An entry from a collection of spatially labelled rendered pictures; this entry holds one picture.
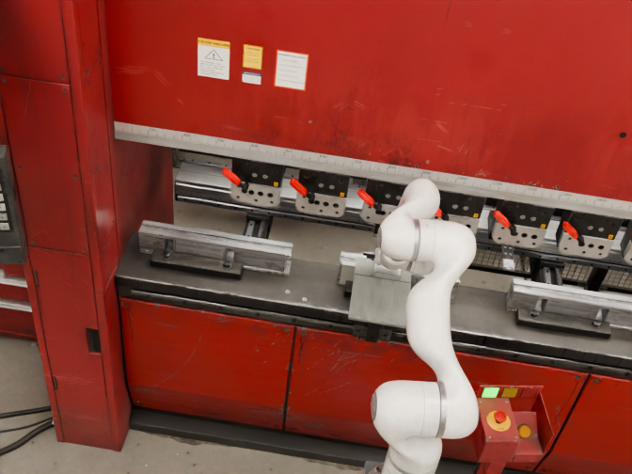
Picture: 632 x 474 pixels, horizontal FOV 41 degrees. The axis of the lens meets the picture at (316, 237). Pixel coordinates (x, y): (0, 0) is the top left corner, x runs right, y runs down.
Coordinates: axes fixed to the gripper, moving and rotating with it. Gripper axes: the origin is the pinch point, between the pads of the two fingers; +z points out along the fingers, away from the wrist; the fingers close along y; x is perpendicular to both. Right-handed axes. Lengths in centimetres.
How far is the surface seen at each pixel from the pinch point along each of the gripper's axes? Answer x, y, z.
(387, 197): -16.6, 4.6, -18.9
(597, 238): -15, -59, -17
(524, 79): -46, -24, -54
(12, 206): 8, 97, -61
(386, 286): 8.1, 0.0, -3.3
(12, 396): 69, 135, 76
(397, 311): 15.7, -4.1, -9.7
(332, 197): -14.3, 20.6, -17.1
